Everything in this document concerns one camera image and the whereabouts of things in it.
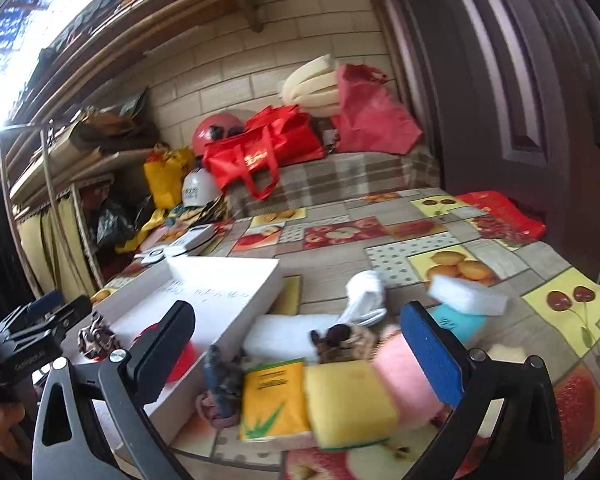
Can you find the cream soft pad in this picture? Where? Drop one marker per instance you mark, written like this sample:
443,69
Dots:
505,355

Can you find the large red plastic bag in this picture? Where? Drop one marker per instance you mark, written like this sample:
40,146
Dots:
375,115

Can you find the plaid blanket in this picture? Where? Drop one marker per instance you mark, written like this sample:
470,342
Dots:
340,175

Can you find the blue grey scrunchie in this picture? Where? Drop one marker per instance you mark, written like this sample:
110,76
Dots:
222,380

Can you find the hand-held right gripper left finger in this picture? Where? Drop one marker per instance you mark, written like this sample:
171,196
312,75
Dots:
167,335

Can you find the white cardboard box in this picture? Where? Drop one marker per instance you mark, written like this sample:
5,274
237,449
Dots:
220,280

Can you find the pink fluffy plush roll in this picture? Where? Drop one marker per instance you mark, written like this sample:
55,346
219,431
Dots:
405,385

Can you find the wooden shelf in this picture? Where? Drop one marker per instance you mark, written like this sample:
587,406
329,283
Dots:
35,180

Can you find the flat red plastic bag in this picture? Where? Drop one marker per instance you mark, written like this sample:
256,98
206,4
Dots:
505,212

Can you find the yellow plastic bag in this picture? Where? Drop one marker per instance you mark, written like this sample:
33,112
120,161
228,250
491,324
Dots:
165,180

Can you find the brown paper bags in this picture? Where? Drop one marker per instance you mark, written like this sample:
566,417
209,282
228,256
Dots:
110,125

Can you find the cream ribbed cushion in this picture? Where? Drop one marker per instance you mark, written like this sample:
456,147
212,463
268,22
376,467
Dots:
310,90

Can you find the red helmet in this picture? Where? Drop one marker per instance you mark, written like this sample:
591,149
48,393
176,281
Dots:
205,135

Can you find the leopard print scrunchie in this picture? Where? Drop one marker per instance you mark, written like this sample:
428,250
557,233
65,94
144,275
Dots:
97,342

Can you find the white sock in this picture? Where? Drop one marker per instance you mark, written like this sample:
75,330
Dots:
365,290

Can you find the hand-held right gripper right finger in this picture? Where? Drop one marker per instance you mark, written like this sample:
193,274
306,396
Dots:
430,355

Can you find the red tote bag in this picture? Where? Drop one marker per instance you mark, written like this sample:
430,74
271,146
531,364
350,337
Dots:
280,140

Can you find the yellow tissue packet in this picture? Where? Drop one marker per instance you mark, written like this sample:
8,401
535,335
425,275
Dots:
275,395

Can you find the teal tissue packet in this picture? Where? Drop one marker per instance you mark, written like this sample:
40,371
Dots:
460,325

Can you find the yellow sponge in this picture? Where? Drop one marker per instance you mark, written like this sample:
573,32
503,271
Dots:
350,400

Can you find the fruit print tablecloth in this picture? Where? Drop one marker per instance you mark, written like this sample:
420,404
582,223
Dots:
330,270

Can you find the white plastic bottle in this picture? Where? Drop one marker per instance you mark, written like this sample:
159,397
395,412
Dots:
197,190

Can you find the dark purple door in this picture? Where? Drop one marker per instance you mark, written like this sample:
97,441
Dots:
505,85

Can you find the green yellow scouring pad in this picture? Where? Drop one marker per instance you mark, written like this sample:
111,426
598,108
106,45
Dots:
290,295

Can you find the window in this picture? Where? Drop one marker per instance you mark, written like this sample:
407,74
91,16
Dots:
10,60

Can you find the small plush toy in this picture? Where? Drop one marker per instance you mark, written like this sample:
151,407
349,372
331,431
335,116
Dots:
360,342

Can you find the white foam sheet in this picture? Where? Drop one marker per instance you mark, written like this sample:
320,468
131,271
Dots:
285,335

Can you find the black plastic bag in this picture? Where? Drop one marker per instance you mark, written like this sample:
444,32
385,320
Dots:
112,225

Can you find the yellow curtain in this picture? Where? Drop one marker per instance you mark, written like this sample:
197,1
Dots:
35,245

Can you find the small white round device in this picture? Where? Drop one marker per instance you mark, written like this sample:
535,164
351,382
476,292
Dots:
152,255

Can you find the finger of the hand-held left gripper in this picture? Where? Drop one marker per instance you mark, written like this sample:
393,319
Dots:
45,320

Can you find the white sponge block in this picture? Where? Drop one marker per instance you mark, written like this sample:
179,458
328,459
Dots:
470,297

